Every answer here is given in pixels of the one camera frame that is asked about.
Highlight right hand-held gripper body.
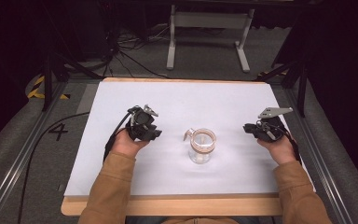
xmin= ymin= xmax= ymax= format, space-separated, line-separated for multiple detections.
xmin=255 ymin=106 xmax=294 ymax=144

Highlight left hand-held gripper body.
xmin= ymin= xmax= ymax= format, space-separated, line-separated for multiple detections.
xmin=126 ymin=104 xmax=160 ymax=143

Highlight person's right hand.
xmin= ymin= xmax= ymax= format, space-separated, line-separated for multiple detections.
xmin=256 ymin=135 xmax=297 ymax=166

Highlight person's left hand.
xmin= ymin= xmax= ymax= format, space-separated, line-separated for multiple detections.
xmin=110 ymin=128 xmax=151 ymax=159

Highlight white table mat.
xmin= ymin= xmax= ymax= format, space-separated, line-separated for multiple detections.
xmin=63 ymin=80 xmax=317 ymax=198

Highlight clear glass jar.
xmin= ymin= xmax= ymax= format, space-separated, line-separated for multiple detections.
xmin=183 ymin=127 xmax=217 ymax=165

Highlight black tripod stand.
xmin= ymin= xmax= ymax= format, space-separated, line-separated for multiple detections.
xmin=41 ymin=46 xmax=104 ymax=113
xmin=255 ymin=57 xmax=310 ymax=119

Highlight wooden table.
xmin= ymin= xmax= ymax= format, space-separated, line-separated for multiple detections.
xmin=60 ymin=77 xmax=317 ymax=217

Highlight grey metal stand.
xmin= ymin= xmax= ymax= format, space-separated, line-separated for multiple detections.
xmin=166 ymin=4 xmax=256 ymax=74

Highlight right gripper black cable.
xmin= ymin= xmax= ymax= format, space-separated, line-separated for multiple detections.
xmin=273 ymin=122 xmax=303 ymax=164

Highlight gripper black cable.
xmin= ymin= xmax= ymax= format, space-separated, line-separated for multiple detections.
xmin=103 ymin=112 xmax=132 ymax=163
xmin=273 ymin=122 xmax=303 ymax=164

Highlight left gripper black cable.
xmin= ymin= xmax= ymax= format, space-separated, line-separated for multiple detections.
xmin=103 ymin=112 xmax=132 ymax=163

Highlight aluminium floor rail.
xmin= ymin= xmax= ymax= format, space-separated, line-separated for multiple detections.
xmin=282 ymin=87 xmax=355 ymax=224
xmin=0 ymin=79 xmax=70 ymax=224

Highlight bundle of floor cables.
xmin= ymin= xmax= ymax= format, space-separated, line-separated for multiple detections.
xmin=101 ymin=26 xmax=172 ymax=79

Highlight black floor cable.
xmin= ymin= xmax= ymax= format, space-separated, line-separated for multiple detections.
xmin=16 ymin=111 xmax=91 ymax=224

